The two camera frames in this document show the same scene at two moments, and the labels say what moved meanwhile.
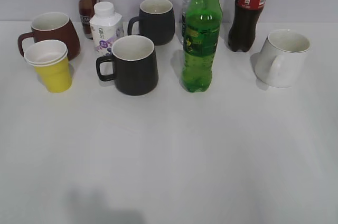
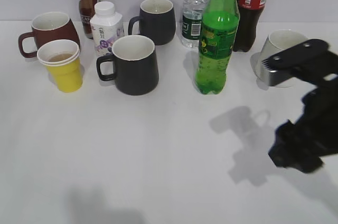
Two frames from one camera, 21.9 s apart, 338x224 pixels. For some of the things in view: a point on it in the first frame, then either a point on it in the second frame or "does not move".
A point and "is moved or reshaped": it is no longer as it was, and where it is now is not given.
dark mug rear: [156, 19] does not move
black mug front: [135, 67] does not move
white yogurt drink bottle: [106, 26] does not move
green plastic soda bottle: [203, 23] -> [221, 21]
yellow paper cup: [49, 58] is moved or reshaped
